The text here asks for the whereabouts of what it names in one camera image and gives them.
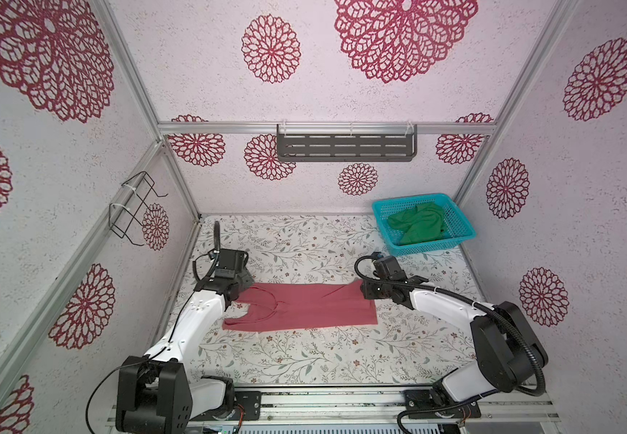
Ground aluminium front rail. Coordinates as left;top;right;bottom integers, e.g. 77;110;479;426
236;385;560;426

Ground green tank top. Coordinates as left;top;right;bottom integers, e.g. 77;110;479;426
387;203;448;245

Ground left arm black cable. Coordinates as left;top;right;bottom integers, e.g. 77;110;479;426
85;220;249;434

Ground black wire wall rack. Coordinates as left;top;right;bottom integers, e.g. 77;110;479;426
107;171;168;247

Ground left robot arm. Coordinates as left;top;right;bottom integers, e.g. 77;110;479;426
115;248;254;433

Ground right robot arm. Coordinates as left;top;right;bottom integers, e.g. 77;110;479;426
353;252;548;412

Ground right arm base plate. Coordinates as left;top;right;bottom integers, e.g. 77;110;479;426
403;388;482;420

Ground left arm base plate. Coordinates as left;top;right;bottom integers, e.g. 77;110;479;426
203;391;263;421

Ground grey wall shelf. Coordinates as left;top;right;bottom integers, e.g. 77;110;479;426
275;124;418;163

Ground teal plastic basket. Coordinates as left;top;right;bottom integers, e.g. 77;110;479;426
372;193;477;256

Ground pink tank top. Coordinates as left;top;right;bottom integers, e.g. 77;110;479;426
222;280;378;333

